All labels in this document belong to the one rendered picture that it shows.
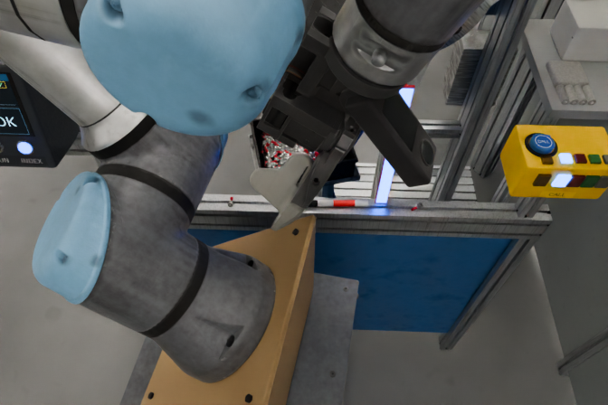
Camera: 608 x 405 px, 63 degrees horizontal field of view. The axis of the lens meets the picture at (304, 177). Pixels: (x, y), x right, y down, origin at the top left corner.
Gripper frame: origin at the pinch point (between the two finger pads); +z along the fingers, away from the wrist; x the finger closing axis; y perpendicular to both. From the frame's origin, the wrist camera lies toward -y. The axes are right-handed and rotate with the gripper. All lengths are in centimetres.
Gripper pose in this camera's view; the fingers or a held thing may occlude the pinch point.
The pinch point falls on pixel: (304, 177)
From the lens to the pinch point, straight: 54.7
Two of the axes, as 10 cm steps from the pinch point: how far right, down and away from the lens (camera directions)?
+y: -8.7, -4.8, -1.2
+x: -3.4, 7.6, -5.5
